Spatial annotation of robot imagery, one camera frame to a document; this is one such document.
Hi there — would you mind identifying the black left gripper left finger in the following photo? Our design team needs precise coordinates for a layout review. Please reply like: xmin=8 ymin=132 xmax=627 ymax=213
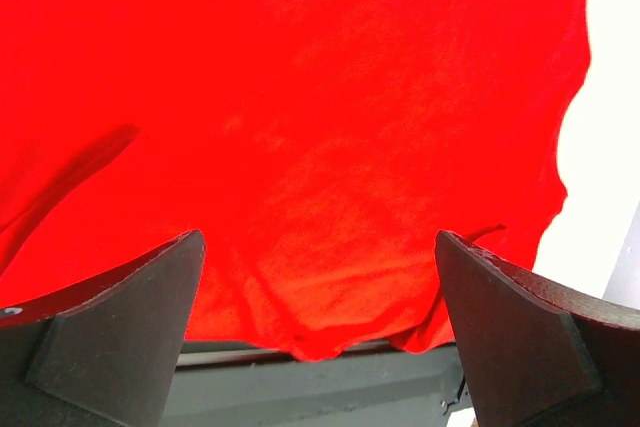
xmin=1 ymin=231 xmax=205 ymax=426

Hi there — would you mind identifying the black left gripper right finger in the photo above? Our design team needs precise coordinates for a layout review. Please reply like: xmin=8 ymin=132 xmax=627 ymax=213
xmin=435 ymin=231 xmax=639 ymax=427

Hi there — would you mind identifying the red t shirt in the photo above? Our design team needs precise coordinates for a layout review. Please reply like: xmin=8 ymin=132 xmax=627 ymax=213
xmin=1 ymin=0 xmax=590 ymax=360

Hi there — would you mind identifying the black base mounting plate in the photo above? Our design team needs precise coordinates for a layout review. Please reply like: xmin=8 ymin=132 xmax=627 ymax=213
xmin=160 ymin=341 xmax=474 ymax=426

